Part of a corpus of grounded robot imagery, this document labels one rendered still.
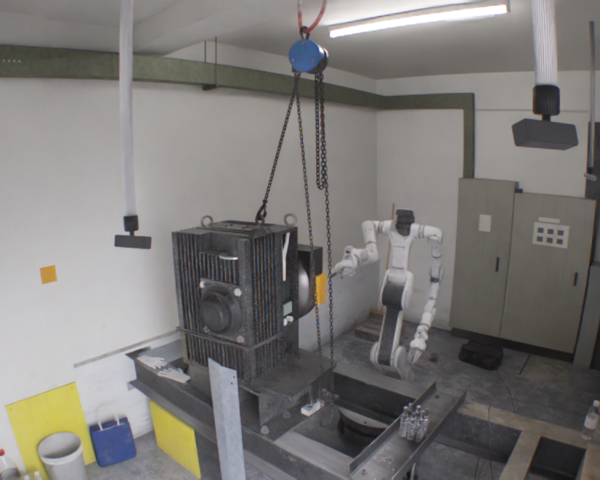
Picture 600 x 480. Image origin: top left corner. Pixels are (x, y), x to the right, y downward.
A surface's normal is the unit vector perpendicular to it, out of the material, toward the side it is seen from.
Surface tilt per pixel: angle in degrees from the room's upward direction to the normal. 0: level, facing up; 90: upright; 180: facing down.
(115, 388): 90
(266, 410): 90
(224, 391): 90
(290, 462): 90
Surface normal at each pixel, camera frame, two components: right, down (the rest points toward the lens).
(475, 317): -0.66, 0.18
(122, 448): 0.59, 0.18
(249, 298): 0.83, 0.11
